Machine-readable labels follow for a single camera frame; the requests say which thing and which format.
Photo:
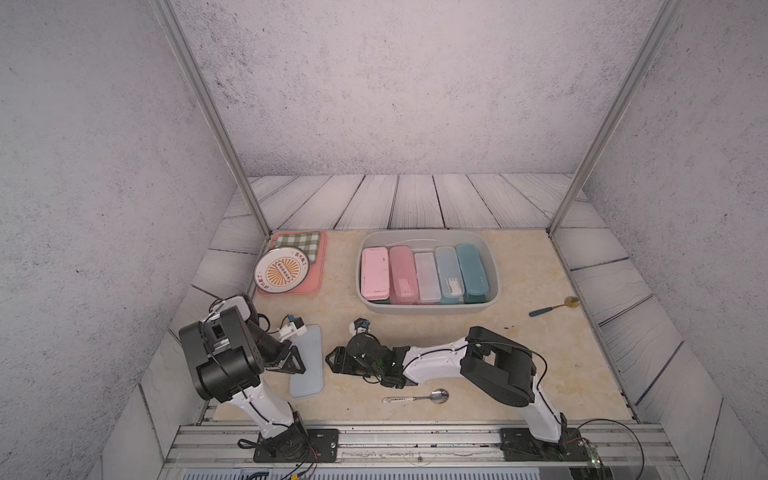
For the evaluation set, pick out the clear case with label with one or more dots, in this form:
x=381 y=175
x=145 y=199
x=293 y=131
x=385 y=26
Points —
x=449 y=275

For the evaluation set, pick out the pink plastic tray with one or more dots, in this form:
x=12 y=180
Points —
x=314 y=279

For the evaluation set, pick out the light pink ridged pencil case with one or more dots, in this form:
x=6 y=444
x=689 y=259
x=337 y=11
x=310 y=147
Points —
x=375 y=274

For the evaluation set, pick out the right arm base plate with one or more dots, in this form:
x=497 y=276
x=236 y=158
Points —
x=518 y=444

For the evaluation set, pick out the green checkered cloth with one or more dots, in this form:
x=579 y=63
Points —
x=308 y=242

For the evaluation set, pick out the aluminium frame post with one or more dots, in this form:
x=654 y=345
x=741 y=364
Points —
x=649 y=49
x=173 y=31

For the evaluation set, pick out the metal spoon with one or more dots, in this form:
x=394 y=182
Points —
x=438 y=396

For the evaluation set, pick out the round patterned ceramic plate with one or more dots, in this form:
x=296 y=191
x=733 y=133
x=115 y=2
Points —
x=281 y=270

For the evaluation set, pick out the light blue pencil case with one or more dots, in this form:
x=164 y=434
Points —
x=311 y=382

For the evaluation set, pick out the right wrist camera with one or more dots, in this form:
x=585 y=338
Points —
x=359 y=326

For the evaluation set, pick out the rose pink pencil case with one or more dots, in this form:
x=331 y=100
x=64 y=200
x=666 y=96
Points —
x=403 y=276

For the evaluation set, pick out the translucent pink pencil case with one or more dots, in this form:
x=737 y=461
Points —
x=427 y=278

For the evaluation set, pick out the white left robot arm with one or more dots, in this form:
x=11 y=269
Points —
x=227 y=354

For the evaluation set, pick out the left aluminium frame post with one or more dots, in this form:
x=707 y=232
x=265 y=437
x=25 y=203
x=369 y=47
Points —
x=173 y=31

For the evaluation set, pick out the grey plastic storage box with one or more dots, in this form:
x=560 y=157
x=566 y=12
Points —
x=424 y=240

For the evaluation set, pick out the right aluminium frame post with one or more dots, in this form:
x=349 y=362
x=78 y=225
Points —
x=649 y=49

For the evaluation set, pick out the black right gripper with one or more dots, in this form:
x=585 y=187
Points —
x=338 y=362

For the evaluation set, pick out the aluminium front rail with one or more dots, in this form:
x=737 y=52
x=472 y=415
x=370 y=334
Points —
x=643 y=448

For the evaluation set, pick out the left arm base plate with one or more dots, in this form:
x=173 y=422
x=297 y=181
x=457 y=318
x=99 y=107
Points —
x=318 y=445

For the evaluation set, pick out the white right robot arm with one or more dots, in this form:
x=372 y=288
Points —
x=503 y=369

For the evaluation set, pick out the teal pencil case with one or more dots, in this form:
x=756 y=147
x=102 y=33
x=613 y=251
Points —
x=476 y=285

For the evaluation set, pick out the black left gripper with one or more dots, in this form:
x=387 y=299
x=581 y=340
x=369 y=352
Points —
x=282 y=354

